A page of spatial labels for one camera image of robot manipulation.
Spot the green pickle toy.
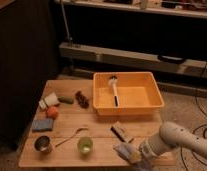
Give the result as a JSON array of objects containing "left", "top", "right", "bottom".
[{"left": 58, "top": 97, "right": 74, "bottom": 104}]

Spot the orange fruit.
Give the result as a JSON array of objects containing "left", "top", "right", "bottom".
[{"left": 46, "top": 106, "right": 58, "bottom": 119}]

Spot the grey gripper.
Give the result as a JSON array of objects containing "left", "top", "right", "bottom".
[{"left": 139, "top": 140, "right": 157, "bottom": 167}]

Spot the black floor cable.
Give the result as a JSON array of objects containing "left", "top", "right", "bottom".
[{"left": 179, "top": 63, "right": 207, "bottom": 171}]

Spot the black handle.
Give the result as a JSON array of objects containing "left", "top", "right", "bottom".
[{"left": 157, "top": 55, "right": 186, "bottom": 64}]

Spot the white dish brush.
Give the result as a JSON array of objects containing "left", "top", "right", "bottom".
[{"left": 109, "top": 75, "right": 119, "bottom": 107}]

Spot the metal cup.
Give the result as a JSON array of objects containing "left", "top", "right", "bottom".
[{"left": 34, "top": 136, "right": 52, "bottom": 154}]

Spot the upper wooden shelf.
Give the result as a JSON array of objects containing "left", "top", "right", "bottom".
[{"left": 54, "top": 0, "right": 207, "bottom": 19}]

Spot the metal pole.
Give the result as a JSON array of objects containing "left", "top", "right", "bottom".
[{"left": 60, "top": 0, "right": 74, "bottom": 46}]

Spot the grey lower shelf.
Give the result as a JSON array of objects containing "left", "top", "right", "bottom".
[{"left": 59, "top": 42, "right": 207, "bottom": 79}]

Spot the yellow plastic tub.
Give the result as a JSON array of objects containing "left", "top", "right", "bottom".
[{"left": 93, "top": 72, "right": 164, "bottom": 116}]

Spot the wooden spoon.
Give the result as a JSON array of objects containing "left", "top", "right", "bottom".
[{"left": 55, "top": 127, "right": 89, "bottom": 148}]

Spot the brown wooden block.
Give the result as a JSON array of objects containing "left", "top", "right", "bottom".
[{"left": 110, "top": 121, "right": 134, "bottom": 143}]

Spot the blue sponge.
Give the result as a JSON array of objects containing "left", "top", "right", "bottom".
[{"left": 32, "top": 119, "right": 53, "bottom": 132}]

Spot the green translucent cup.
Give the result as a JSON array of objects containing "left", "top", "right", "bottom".
[{"left": 77, "top": 137, "right": 93, "bottom": 155}]

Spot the dark grape bunch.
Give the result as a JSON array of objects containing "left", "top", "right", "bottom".
[{"left": 75, "top": 91, "right": 89, "bottom": 109}]

